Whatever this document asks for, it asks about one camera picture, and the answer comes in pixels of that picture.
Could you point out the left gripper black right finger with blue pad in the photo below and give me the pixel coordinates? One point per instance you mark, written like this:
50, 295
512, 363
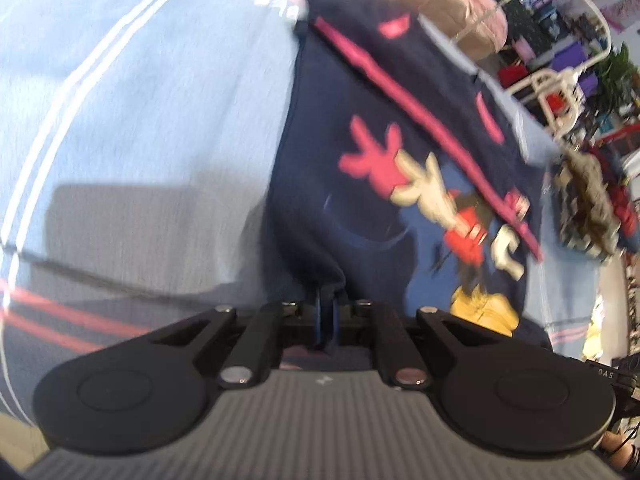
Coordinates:
502, 394

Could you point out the pile of unfolded clothes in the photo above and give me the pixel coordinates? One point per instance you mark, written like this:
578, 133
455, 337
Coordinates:
594, 213

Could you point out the light blue striped bed sheet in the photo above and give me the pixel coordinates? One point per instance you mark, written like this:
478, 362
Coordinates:
138, 139

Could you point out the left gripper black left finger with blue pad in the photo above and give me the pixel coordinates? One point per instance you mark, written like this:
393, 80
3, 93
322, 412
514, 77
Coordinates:
151, 390

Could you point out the navy Mickey Mouse sweatshirt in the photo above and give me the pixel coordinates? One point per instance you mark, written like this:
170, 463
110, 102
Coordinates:
400, 175

